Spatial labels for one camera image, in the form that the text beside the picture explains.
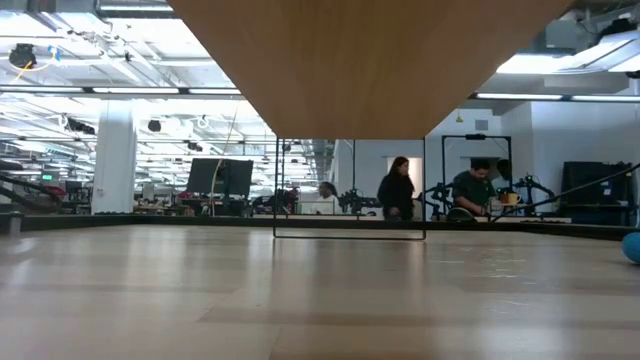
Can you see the large background robot arm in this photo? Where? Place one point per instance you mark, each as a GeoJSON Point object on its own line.
{"type": "Point", "coordinates": [440, 195]}

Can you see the small background robot arm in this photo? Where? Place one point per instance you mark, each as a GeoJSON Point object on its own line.
{"type": "Point", "coordinates": [357, 201]}

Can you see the background robot arm by cabinet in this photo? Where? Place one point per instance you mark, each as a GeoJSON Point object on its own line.
{"type": "Point", "coordinates": [532, 187]}

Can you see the seated person in white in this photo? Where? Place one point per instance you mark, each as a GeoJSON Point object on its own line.
{"type": "Point", "coordinates": [327, 202]}

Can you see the standing person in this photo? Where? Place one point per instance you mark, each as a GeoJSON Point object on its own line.
{"type": "Point", "coordinates": [396, 192]}

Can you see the dark background monitor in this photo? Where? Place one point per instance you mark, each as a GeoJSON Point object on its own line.
{"type": "Point", "coordinates": [220, 175]}

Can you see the wooden tray board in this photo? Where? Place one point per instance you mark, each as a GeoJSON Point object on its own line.
{"type": "Point", "coordinates": [360, 65]}

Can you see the person at workbench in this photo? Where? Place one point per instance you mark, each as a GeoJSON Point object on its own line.
{"type": "Point", "coordinates": [472, 190]}

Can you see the person behind workbench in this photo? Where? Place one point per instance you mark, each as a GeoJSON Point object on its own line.
{"type": "Point", "coordinates": [504, 169]}

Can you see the yellow background mug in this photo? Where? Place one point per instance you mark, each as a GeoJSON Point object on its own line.
{"type": "Point", "coordinates": [512, 198]}

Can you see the white pillar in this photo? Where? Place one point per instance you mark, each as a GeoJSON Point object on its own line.
{"type": "Point", "coordinates": [115, 165]}

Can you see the long ceiling light strip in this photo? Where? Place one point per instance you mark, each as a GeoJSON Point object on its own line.
{"type": "Point", "coordinates": [135, 90]}

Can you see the short ceiling light strip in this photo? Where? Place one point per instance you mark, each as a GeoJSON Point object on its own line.
{"type": "Point", "coordinates": [520, 96]}

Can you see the bright ceiling light panel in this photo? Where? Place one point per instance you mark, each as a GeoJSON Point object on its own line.
{"type": "Point", "coordinates": [550, 62]}

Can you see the dark background cabinet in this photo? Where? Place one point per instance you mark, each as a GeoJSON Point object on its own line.
{"type": "Point", "coordinates": [595, 185]}

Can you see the blue cloth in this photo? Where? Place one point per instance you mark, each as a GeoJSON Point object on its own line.
{"type": "Point", "coordinates": [633, 247]}

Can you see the black ceiling device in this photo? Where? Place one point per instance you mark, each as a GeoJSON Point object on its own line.
{"type": "Point", "coordinates": [22, 55]}

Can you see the black background rig frame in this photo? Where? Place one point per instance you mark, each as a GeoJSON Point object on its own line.
{"type": "Point", "coordinates": [475, 136]}

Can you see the black table frame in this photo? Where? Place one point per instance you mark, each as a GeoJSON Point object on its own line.
{"type": "Point", "coordinates": [150, 220]}

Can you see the grey frame bracket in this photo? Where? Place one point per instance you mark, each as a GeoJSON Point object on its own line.
{"type": "Point", "coordinates": [11, 225]}

